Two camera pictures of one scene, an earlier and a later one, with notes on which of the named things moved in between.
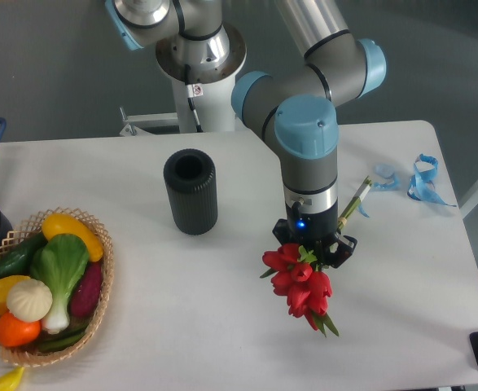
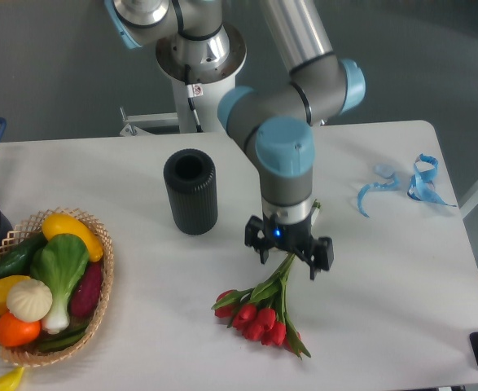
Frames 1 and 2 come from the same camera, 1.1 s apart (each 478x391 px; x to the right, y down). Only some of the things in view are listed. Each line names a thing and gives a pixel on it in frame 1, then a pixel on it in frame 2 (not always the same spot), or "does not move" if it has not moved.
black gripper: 319,231 → 265,235
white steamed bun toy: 29,300 does not move
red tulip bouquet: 297,274 → 262,312
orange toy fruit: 14,332 does not move
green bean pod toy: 54,343 does not move
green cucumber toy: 15,259 does not move
